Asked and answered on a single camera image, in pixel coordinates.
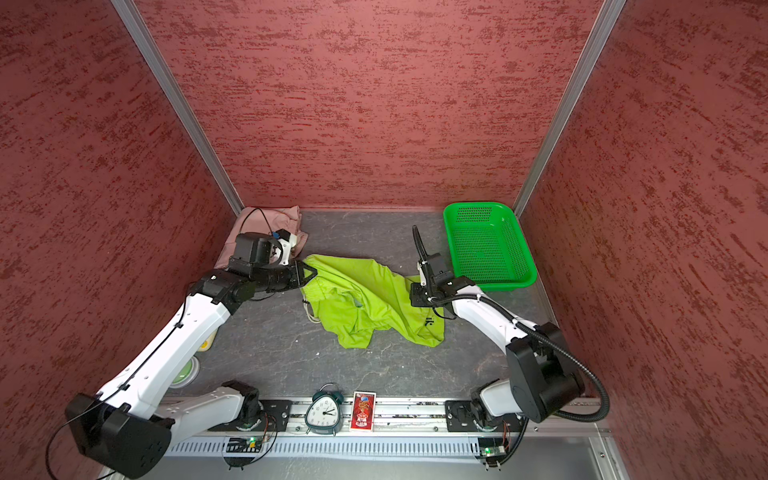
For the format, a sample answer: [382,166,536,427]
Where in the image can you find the green circuit board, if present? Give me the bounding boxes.
[477,437,507,468]
[225,437,262,456]

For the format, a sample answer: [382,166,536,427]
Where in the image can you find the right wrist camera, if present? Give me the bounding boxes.
[418,260,428,287]

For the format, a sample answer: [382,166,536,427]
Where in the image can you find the green round button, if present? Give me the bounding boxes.
[169,356,201,389]

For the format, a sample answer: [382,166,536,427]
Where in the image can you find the green plastic basket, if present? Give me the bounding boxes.
[443,202,538,292]

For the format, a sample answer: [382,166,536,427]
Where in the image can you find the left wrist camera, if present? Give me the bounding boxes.
[273,229,298,266]

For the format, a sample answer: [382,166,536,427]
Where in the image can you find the right green circuit board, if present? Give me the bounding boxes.
[477,437,507,468]

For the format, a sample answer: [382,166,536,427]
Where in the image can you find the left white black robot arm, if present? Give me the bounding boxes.
[65,232,318,479]

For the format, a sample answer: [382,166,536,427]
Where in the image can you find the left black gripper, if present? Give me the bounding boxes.
[253,259,318,292]

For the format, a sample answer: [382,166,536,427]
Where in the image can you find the left green circuit board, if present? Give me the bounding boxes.
[225,437,262,456]

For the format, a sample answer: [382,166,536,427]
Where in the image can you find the beige calculator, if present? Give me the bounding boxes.
[198,329,218,352]

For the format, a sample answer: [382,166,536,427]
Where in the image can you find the right aluminium corner post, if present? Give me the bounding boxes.
[513,0,626,218]

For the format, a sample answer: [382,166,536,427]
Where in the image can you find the red playing card box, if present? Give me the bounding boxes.
[350,391,376,433]

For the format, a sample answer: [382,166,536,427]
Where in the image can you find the aluminium mounting rail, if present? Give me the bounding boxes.
[161,395,610,437]

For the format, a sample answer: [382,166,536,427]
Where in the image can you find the dark green alarm clock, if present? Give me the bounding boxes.
[304,382,344,436]

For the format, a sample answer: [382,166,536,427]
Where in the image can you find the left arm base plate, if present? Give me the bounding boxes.
[226,400,293,432]

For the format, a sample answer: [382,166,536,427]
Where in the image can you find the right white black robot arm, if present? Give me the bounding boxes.
[410,253,584,426]

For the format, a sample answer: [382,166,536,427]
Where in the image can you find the right black corrugated cable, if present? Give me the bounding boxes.
[411,225,612,424]

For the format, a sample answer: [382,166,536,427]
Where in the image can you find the pink shorts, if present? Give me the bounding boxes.
[215,206,308,269]

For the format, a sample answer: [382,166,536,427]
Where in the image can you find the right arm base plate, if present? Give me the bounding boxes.
[444,400,522,433]

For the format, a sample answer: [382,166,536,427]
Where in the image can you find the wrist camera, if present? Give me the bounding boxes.
[273,229,298,266]
[418,260,428,287]

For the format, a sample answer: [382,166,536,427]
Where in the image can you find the left aluminium corner post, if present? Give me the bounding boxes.
[110,0,244,214]

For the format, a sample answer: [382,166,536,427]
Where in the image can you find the white perforated cable duct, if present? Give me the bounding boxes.
[166,436,478,461]

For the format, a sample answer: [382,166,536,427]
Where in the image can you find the aluminium corner post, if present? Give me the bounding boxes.
[513,0,626,218]
[110,0,244,214]

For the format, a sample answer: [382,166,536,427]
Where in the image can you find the lime green shorts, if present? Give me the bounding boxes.
[301,254,445,349]

